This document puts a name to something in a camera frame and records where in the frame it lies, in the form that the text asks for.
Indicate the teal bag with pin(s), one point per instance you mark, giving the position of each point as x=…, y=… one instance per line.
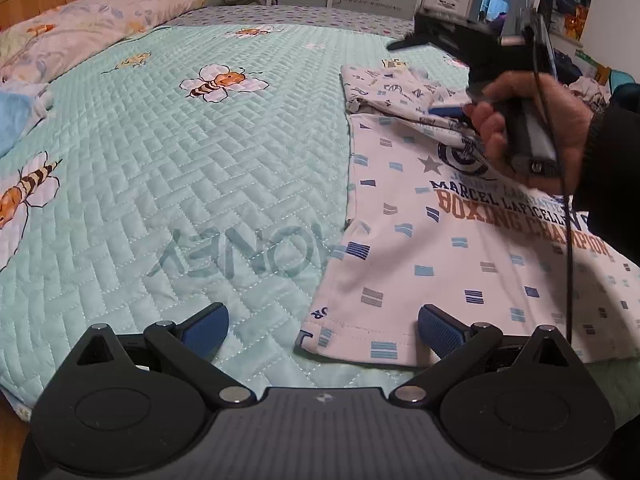
x=625, y=82

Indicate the pile of clothes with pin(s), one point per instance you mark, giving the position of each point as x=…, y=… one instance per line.
x=592, y=92

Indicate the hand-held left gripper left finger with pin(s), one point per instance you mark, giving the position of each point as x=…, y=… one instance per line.
x=207, y=328

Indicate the patterned bed sheet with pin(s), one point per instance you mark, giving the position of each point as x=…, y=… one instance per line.
x=300, y=20

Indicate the white drawer unit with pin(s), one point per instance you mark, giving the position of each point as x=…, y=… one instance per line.
x=447, y=2

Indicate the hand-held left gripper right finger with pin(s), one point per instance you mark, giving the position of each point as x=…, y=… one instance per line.
x=437, y=328

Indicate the white printed long-sleeve shirt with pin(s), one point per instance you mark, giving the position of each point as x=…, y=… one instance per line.
x=425, y=260

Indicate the light blue folded cloth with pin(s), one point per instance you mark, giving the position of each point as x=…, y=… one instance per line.
x=15, y=120

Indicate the mint quilted bee bedspread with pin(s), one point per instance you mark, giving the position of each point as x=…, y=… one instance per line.
x=150, y=160

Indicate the floral pillow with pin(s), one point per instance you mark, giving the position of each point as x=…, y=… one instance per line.
x=90, y=25

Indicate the person's right hand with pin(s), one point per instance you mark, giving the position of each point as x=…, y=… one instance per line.
x=565, y=120

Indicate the orange packet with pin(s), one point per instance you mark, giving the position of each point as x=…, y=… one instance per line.
x=575, y=22

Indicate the person's right forearm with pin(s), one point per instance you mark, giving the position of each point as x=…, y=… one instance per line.
x=615, y=160

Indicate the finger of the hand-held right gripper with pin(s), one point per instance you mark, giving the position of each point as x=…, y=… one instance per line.
x=450, y=109
x=415, y=42

